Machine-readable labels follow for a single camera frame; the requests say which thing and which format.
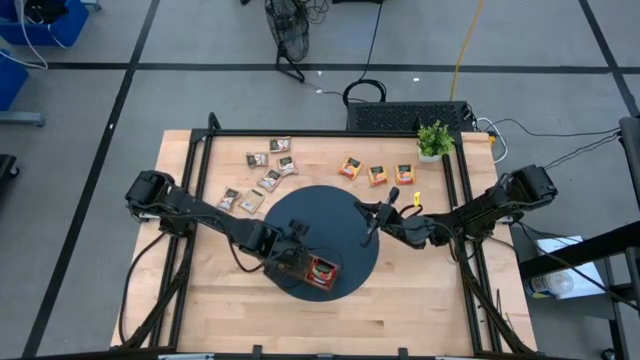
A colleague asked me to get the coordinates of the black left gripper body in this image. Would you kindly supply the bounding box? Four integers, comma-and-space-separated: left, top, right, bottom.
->
257, 227, 312, 281

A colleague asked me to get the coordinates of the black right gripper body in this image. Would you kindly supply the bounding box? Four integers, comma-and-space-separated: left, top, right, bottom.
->
382, 207, 444, 250

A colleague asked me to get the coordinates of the orange tea packet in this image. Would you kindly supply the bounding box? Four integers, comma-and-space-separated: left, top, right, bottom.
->
367, 164, 390, 188
394, 163, 417, 187
338, 156, 365, 181

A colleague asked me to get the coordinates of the wooden compartment box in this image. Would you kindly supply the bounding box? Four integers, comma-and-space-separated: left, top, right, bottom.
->
269, 249, 343, 293

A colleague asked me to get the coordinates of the round dark blue placemat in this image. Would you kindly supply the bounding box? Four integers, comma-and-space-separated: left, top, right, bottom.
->
263, 184, 381, 303

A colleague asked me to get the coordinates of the green plant in white pot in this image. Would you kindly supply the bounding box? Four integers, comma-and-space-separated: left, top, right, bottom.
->
416, 119, 457, 164

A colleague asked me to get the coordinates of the black computer tower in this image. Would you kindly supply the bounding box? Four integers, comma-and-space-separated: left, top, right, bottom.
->
346, 100, 475, 134

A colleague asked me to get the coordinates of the black floor fan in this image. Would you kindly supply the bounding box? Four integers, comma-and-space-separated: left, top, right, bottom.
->
263, 0, 311, 84

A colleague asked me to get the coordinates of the black chair caster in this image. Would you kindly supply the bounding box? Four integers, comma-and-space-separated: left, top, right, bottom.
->
0, 153, 21, 182

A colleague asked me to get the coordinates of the blue plastic bin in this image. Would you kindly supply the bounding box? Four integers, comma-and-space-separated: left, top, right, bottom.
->
0, 48, 31, 112
0, 0, 91, 48

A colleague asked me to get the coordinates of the white cable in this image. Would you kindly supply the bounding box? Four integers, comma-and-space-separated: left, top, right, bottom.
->
474, 116, 510, 165

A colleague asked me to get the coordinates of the coiled black cable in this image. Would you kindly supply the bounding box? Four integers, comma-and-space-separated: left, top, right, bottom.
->
342, 0, 389, 107

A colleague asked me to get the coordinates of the black floor cable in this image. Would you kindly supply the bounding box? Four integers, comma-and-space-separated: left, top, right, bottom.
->
542, 132, 624, 171

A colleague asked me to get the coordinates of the yellow power cable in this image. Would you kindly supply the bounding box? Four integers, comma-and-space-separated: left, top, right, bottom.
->
448, 0, 486, 103

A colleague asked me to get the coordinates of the black desk frame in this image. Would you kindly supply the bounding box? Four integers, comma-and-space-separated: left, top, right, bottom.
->
518, 115, 640, 360

